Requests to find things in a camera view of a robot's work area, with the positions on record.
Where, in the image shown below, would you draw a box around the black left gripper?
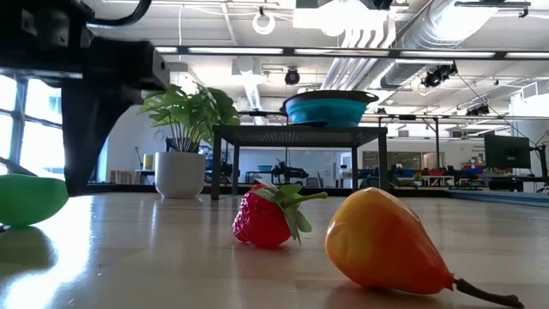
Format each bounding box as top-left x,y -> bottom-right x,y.
0,0 -> 171,197

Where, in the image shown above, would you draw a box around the red toy strawberry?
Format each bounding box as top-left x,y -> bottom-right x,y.
232,179 -> 329,249

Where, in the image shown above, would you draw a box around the blue collapsible colander bowl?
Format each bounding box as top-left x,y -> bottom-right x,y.
281,89 -> 380,128

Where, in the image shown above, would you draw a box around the large window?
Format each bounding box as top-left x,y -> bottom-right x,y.
0,75 -> 65,178

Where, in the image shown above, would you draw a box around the light wooden crate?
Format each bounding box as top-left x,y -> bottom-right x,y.
109,170 -> 139,185

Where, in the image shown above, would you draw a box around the green plant in white pot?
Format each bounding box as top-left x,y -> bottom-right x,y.
137,83 -> 241,199

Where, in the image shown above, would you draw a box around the overhead LED light bar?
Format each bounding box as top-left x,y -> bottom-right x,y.
154,42 -> 549,60

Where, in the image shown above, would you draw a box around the perforated metal shelf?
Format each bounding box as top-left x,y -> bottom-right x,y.
209,124 -> 389,201

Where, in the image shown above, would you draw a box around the orange toy pear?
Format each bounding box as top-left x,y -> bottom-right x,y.
324,186 -> 525,309

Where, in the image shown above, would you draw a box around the white background table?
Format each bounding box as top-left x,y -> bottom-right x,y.
422,174 -> 455,186

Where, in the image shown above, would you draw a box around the black background monitor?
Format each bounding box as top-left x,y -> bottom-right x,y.
484,133 -> 532,169

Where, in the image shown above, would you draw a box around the black monitor stand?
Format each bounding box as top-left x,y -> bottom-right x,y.
531,143 -> 549,178

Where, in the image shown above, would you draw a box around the black curved bracket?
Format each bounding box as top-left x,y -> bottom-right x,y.
0,156 -> 38,177

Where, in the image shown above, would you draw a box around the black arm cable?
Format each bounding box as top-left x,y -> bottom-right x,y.
87,0 -> 154,29

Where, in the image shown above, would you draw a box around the white hanging ring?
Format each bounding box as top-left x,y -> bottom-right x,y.
251,11 -> 276,35

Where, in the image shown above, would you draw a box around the black metal gantry frame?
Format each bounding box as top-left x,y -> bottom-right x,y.
238,110 -> 443,173

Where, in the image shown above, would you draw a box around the silver ventilation duct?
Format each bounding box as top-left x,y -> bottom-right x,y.
379,0 -> 477,89

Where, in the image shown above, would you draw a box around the black ceiling rail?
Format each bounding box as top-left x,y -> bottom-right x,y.
454,0 -> 532,18

